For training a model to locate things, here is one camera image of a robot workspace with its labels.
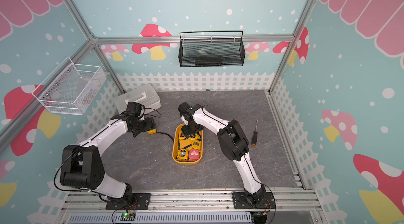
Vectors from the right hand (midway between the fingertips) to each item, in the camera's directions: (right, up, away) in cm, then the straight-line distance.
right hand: (191, 133), depth 94 cm
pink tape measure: (+2, -11, -6) cm, 13 cm away
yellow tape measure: (-23, +1, +3) cm, 23 cm away
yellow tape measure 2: (+3, -3, 0) cm, 4 cm away
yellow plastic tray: (-8, -6, -1) cm, 10 cm away
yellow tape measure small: (+3, -8, -3) cm, 9 cm away
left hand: (-24, +3, -3) cm, 24 cm away
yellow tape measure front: (-4, -10, -8) cm, 14 cm away
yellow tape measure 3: (-6, -2, +1) cm, 6 cm away
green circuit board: (-28, -36, -21) cm, 50 cm away
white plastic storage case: (-32, +24, +9) cm, 41 cm away
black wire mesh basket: (+12, +51, +1) cm, 52 cm away
